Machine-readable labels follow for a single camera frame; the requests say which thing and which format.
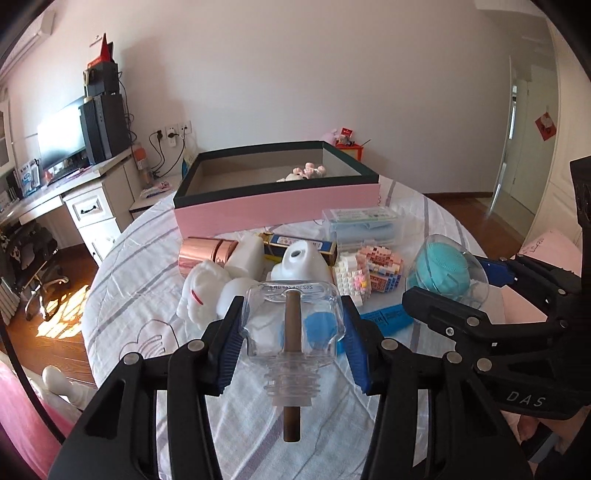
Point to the clear plastic storage box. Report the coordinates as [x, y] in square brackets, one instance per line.
[364, 228]

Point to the white rabbit figurine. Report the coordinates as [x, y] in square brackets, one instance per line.
[203, 295]

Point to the white wardrobe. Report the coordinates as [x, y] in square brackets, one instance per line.
[563, 115]

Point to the white air conditioner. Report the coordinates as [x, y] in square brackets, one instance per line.
[39, 32]

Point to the dark computer tower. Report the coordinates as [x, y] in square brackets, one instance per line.
[106, 129]

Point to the blue and white desk box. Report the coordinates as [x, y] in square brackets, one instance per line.
[27, 180]

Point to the white glass-front cabinet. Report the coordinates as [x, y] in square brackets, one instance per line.
[4, 134]

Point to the white wall outlets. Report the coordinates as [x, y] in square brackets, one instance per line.
[178, 131]

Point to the orange capped bottle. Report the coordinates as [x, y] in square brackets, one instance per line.
[141, 161]

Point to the pink tissue pack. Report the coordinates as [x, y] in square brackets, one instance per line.
[154, 191]

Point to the small pale doll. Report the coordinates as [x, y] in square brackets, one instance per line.
[304, 173]

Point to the rose gold metal canister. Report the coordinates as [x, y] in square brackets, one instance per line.
[203, 256]

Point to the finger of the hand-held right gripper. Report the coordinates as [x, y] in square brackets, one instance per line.
[494, 273]
[438, 314]

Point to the clear glass diffuser bottle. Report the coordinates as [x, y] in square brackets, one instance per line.
[268, 332]

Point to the person's right hand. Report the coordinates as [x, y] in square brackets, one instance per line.
[526, 431]

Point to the white desk with drawers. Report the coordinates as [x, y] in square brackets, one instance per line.
[92, 207]

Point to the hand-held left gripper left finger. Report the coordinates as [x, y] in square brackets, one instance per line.
[231, 344]

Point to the blue and gold box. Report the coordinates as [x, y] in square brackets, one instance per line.
[277, 243]

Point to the pink blanket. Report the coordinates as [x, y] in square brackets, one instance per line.
[27, 424]

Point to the black office chair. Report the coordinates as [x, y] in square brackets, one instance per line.
[32, 258]

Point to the black computer monitor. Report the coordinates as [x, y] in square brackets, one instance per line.
[60, 138]

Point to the white nightstand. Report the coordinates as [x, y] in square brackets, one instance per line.
[147, 203]

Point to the black box with yellow label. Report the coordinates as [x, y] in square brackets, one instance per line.
[101, 81]

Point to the blue paper bag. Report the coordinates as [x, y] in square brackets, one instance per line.
[188, 161]

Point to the red triangular item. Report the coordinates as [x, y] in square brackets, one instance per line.
[105, 48]

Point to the pink box with dark rim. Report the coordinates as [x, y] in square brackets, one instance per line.
[277, 207]

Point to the pink white block model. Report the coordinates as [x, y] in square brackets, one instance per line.
[369, 277]

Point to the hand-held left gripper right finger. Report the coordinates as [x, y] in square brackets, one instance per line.
[356, 344]

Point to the teal brush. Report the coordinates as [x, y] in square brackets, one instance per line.
[443, 270]

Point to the white plastic bottle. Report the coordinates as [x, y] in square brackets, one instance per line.
[247, 256]

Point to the white object on floor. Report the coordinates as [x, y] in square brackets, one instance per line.
[64, 385]

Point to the white forehead thermometer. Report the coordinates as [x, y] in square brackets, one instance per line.
[300, 270]

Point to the pink box lid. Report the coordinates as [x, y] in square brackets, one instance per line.
[554, 249]

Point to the red door decoration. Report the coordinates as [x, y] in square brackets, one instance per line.
[545, 124]

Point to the pink plush toy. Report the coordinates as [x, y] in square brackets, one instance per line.
[329, 136]

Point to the white radiator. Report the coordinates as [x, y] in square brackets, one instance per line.
[7, 300]

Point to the white door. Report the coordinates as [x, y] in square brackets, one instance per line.
[512, 152]

